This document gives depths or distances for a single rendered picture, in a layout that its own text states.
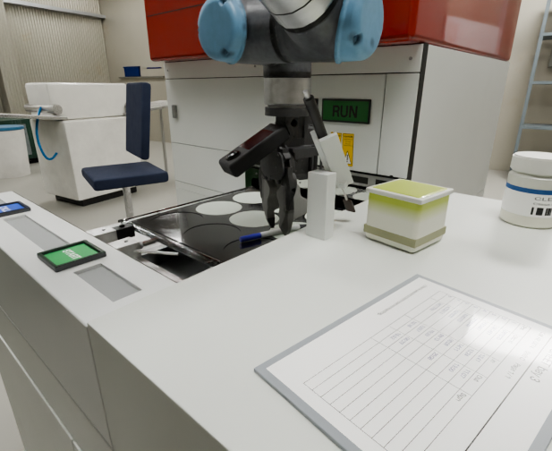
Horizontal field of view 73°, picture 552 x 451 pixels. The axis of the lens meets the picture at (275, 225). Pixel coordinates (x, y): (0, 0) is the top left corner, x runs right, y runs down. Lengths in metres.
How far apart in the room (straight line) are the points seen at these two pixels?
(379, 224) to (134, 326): 0.30
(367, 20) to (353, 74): 0.40
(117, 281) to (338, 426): 0.28
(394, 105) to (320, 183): 0.37
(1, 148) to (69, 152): 2.08
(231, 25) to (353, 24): 0.15
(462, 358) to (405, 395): 0.06
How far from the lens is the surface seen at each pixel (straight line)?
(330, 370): 0.27
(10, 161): 6.13
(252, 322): 0.32
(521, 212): 0.61
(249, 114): 1.02
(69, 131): 4.11
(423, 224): 0.46
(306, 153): 0.62
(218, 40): 0.51
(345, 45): 0.43
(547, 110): 6.38
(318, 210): 0.47
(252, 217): 0.75
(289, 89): 0.59
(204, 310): 0.34
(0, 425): 1.82
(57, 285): 0.44
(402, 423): 0.25
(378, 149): 0.81
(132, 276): 0.42
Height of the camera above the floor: 1.15
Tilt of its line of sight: 20 degrees down
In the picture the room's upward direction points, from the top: straight up
